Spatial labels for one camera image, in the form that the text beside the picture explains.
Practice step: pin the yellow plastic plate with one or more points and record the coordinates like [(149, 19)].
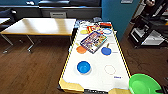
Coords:
[(83, 32)]

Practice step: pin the orange plastic plate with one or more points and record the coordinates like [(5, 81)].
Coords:
[(81, 49)]

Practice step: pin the treadmill machine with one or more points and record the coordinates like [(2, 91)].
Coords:
[(148, 31)]

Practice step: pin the light wooden long table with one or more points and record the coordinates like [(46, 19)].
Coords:
[(38, 26)]

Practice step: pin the grey chair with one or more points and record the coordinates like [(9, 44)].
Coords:
[(58, 15)]

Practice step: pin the yellow wall sign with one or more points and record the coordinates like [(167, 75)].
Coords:
[(127, 1)]

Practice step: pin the colourful board game box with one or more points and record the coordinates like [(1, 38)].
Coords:
[(93, 41)]

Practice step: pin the blue plastic bowl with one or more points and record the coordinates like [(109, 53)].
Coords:
[(83, 67)]

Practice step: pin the person in dark shirt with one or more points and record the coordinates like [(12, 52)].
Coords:
[(151, 6)]

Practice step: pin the dark wall bench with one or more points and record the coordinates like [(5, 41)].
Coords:
[(73, 5)]

